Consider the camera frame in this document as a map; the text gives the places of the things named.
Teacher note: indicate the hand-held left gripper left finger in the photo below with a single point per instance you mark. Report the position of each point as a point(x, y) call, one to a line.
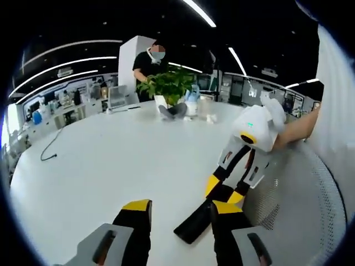
point(130, 238)

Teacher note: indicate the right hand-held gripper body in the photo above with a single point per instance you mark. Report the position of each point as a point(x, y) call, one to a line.
point(258, 124)

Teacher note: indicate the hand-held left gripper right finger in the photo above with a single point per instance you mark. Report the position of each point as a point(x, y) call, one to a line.
point(228, 238)

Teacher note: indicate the black remote control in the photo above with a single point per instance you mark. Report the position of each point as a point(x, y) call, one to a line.
point(194, 224)

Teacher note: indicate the crumpled white tissue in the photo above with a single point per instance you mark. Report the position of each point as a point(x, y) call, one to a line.
point(211, 118)

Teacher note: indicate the clear plastic cup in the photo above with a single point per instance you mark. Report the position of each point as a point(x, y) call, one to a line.
point(205, 108)

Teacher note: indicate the white mesh office chair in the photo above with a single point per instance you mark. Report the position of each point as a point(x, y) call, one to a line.
point(299, 199)

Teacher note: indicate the blue and white spray bottle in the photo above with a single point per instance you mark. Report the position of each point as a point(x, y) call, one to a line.
point(192, 104)

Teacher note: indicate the small white tissue scrap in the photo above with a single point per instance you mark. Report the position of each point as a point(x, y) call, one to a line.
point(188, 118)

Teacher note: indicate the person's white clothing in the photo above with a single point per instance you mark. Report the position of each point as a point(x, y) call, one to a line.
point(335, 110)

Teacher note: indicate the grey curved object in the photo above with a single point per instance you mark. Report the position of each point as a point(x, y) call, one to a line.
point(174, 110)

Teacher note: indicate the green potted plant white pot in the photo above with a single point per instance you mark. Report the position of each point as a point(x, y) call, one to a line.
point(166, 86)

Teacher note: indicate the flat white and black item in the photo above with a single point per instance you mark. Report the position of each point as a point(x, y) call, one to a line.
point(124, 109)

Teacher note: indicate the grey mesh office chair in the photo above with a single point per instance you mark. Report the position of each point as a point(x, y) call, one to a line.
point(119, 95)

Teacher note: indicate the blue container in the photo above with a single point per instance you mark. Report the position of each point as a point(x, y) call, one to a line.
point(37, 117)

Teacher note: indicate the ceiling air conditioner unit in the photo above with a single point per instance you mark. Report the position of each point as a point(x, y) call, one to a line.
point(65, 72)

